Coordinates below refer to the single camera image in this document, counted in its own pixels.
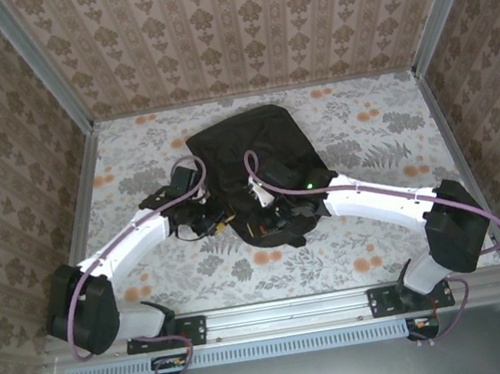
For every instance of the black backpack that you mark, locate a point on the black backpack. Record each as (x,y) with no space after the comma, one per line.
(242,136)

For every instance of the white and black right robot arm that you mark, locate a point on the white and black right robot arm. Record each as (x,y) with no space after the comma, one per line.
(375,206)

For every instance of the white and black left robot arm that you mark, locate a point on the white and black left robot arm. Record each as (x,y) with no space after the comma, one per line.
(136,241)

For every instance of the floral table cover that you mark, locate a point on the floral table cover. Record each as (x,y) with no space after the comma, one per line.
(291,275)

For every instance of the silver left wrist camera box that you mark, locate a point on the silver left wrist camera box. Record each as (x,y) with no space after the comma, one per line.
(203,198)

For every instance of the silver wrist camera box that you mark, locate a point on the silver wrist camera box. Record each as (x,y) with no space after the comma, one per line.
(264,196)
(203,198)

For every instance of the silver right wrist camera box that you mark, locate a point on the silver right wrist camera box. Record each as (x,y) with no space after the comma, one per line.
(264,196)

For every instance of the aluminium front rail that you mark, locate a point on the aluminium front rail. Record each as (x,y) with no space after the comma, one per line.
(288,313)

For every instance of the aluminium side rail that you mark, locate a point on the aluminium side rail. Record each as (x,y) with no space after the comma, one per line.
(443,120)
(81,221)

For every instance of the aluminium frame post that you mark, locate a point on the aluminium frame post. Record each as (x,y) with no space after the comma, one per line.
(444,3)
(40,68)

